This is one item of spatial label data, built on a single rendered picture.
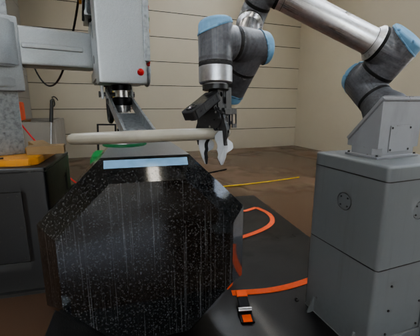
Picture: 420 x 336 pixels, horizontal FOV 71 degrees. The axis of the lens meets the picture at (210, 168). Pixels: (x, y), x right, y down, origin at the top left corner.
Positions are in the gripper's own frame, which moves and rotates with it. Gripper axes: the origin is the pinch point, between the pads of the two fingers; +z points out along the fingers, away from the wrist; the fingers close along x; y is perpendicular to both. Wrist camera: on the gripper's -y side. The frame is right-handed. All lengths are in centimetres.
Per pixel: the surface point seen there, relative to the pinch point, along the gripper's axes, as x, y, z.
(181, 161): 34.2, 25.6, 4.7
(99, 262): 53, -3, 42
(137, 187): 41.6, 8.0, 13.1
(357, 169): -24, 68, 9
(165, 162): 38.5, 20.3, 4.7
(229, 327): 25, 46, 87
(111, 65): 72, 21, -38
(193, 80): 393, 469, -120
